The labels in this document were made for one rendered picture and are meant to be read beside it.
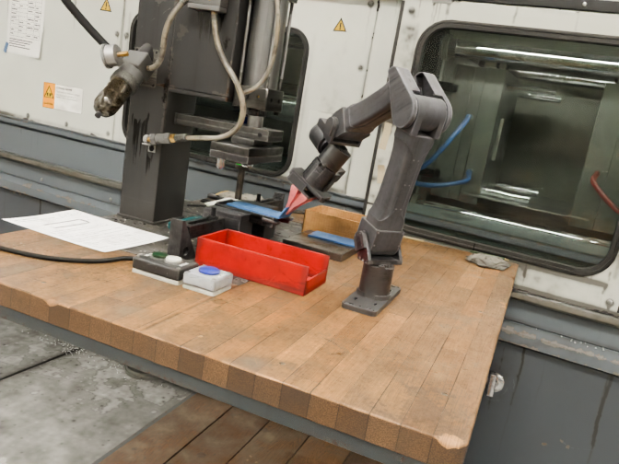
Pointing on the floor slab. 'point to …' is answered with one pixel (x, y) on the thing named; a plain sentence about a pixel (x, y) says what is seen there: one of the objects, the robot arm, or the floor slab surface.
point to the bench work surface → (279, 354)
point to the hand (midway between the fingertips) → (287, 211)
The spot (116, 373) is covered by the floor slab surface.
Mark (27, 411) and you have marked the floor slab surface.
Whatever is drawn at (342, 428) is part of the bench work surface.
